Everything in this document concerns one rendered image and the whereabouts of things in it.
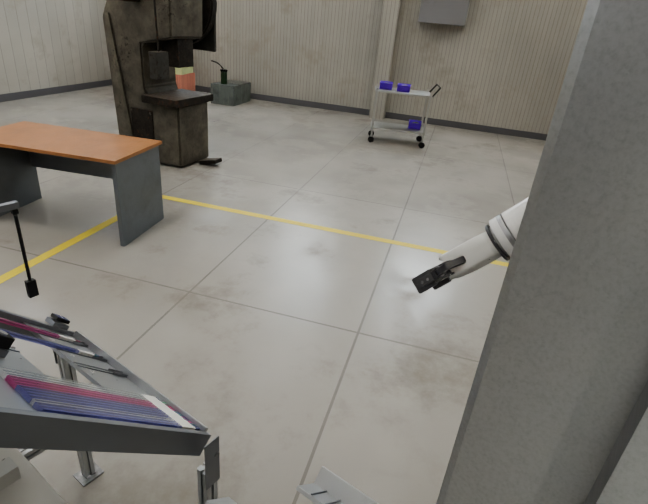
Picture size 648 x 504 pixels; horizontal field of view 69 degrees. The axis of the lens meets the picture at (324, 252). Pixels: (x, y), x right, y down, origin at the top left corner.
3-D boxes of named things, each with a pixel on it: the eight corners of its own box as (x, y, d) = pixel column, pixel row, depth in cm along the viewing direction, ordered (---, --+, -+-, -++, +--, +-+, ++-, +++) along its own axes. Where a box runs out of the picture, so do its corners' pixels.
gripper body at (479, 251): (497, 223, 90) (447, 252, 95) (486, 220, 81) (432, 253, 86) (518, 256, 88) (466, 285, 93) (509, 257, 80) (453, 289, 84)
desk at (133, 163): (38, 195, 450) (24, 120, 418) (167, 217, 432) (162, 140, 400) (-22, 222, 390) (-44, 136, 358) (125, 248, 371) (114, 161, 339)
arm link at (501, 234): (505, 215, 89) (491, 223, 90) (497, 212, 81) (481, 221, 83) (529, 253, 87) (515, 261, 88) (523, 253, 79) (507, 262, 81)
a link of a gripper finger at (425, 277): (442, 261, 86) (412, 279, 89) (437, 261, 84) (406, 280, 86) (451, 276, 86) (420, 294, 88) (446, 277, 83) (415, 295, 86)
